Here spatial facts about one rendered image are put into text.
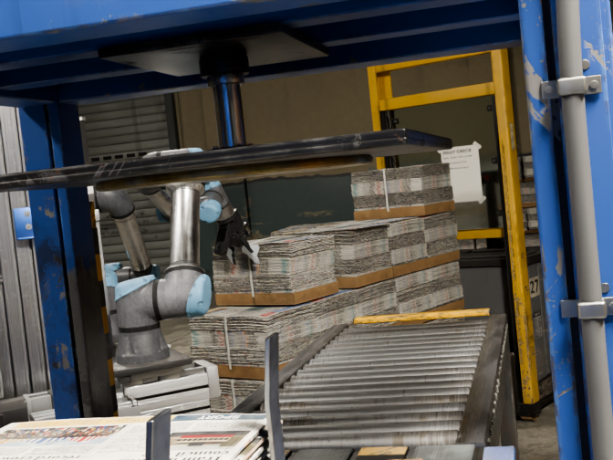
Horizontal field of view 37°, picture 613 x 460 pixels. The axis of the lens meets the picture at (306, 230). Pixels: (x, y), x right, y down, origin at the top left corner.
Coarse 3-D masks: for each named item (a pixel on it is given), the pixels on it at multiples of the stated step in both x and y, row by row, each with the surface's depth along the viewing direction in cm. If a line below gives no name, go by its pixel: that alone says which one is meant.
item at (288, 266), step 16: (288, 240) 336; (304, 240) 339; (320, 240) 346; (272, 256) 336; (288, 256) 331; (304, 256) 337; (320, 256) 346; (272, 272) 336; (288, 272) 332; (304, 272) 338; (320, 272) 346; (272, 288) 336; (288, 288) 332; (304, 288) 336
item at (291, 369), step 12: (324, 336) 280; (312, 348) 262; (324, 348) 264; (300, 360) 246; (288, 372) 231; (264, 384) 221; (252, 396) 209; (264, 396) 208; (240, 408) 199; (252, 408) 198
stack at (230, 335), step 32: (352, 288) 367; (384, 288) 379; (416, 288) 400; (192, 320) 338; (224, 320) 328; (256, 320) 319; (288, 320) 327; (320, 320) 343; (352, 320) 359; (192, 352) 339; (224, 352) 330; (256, 352) 321; (288, 352) 326; (224, 384) 332; (256, 384) 322
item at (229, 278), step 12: (252, 240) 364; (264, 240) 359; (240, 252) 344; (216, 264) 351; (228, 264) 348; (240, 264) 344; (216, 276) 352; (228, 276) 348; (240, 276) 344; (216, 288) 352; (228, 288) 348; (240, 288) 345
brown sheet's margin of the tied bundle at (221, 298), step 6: (216, 294) 352; (222, 294) 351; (228, 294) 349; (234, 294) 347; (240, 294) 345; (246, 294) 343; (216, 300) 353; (222, 300) 351; (228, 300) 349; (234, 300) 347; (240, 300) 346; (246, 300) 344
